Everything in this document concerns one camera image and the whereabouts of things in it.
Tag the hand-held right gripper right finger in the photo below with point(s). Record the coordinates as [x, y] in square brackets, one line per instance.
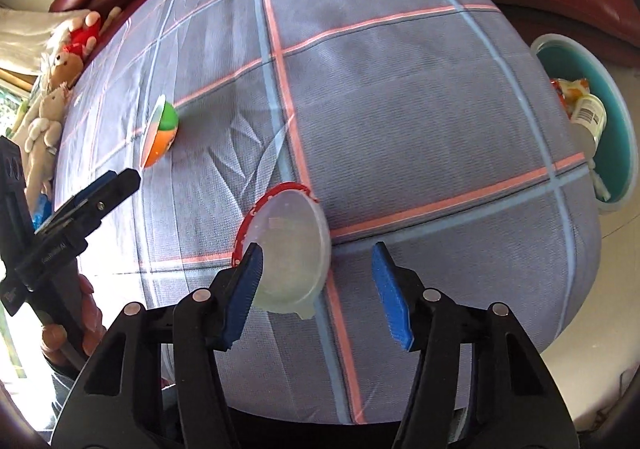
[392, 299]

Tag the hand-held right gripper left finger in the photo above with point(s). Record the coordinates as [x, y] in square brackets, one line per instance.
[245, 289]

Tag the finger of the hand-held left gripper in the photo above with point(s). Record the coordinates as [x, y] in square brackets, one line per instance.
[117, 184]
[70, 224]

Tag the white red bowl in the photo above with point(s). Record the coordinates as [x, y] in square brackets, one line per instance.
[290, 249]

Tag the white plastic bag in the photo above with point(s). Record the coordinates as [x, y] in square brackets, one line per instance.
[597, 179]

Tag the white green plastic bottle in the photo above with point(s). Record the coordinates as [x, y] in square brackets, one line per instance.
[590, 114]

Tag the orange red snack wrapper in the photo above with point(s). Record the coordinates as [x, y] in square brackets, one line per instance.
[570, 89]

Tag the person's left hand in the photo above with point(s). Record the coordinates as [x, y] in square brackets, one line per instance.
[92, 319]

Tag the blue plastic toy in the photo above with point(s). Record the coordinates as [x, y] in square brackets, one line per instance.
[41, 214]

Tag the colourful jelly cup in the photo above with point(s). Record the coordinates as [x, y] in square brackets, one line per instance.
[165, 124]

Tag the brown teddy bears pile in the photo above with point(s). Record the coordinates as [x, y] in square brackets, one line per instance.
[42, 149]

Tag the beige plush toy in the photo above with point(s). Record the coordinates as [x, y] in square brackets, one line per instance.
[52, 101]

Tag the brown teddy bear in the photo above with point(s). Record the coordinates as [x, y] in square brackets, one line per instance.
[65, 69]

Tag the plush toy in red clothes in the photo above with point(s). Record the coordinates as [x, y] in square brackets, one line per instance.
[82, 36]

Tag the white cloth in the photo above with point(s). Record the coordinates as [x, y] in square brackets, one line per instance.
[25, 44]

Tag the blue plaid tablecloth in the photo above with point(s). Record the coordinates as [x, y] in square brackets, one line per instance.
[400, 104]

